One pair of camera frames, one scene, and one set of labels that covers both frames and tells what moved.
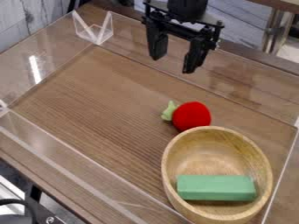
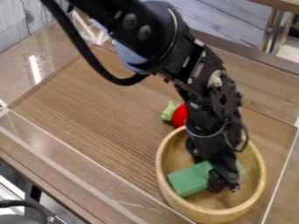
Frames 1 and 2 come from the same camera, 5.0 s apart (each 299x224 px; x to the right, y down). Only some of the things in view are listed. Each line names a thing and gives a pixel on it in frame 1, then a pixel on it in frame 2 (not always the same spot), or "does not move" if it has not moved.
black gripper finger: [157, 42] -> [214, 182]
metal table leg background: [277, 29] does not move
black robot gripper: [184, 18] -> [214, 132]
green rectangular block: [217, 187] -> [189, 179]
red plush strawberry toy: [186, 115] does not move
